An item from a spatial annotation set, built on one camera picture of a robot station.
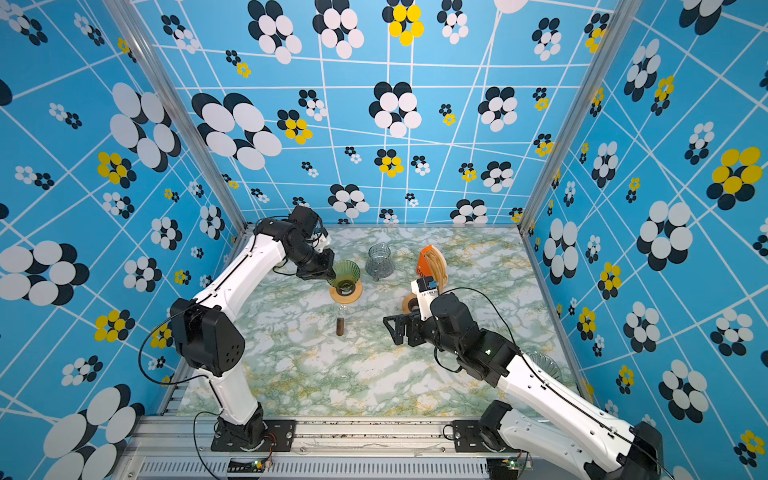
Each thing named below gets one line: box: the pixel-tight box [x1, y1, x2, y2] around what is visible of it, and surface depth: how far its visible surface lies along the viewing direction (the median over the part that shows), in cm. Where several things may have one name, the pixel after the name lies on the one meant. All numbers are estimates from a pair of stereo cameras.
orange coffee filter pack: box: [416, 244, 449, 293], surface depth 101 cm
